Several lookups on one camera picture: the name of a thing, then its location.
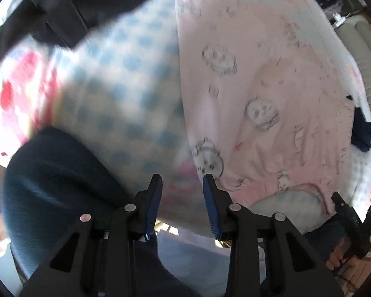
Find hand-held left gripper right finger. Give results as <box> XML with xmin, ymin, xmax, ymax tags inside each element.
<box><xmin>202</xmin><ymin>174</ymin><xmax>345</xmax><ymax>297</ymax></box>

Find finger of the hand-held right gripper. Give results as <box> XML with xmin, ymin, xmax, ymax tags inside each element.
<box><xmin>331</xmin><ymin>192</ymin><xmax>353</xmax><ymax>222</ymax></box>

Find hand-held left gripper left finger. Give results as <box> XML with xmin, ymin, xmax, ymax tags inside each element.
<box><xmin>19</xmin><ymin>174</ymin><xmax>164</xmax><ymax>297</ymax></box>

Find pink printed garment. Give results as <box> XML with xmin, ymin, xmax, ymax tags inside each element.
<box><xmin>175</xmin><ymin>0</ymin><xmax>356</xmax><ymax>215</ymax></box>

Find person's right hand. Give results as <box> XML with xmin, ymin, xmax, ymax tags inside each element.
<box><xmin>325</xmin><ymin>238</ymin><xmax>350</xmax><ymax>271</ymax></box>

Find navy blue cloth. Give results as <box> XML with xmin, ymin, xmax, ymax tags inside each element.
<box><xmin>346</xmin><ymin>95</ymin><xmax>371</xmax><ymax>152</ymax></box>

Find person's leg in jeans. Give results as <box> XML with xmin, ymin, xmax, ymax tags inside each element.
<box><xmin>1</xmin><ymin>127</ymin><xmax>201</xmax><ymax>297</ymax></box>

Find blue white checkered blanket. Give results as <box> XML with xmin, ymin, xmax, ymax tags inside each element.
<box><xmin>0</xmin><ymin>0</ymin><xmax>371</xmax><ymax>239</ymax></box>

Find black clothing pile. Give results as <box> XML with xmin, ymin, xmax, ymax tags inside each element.
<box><xmin>0</xmin><ymin>0</ymin><xmax>177</xmax><ymax>72</ymax></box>

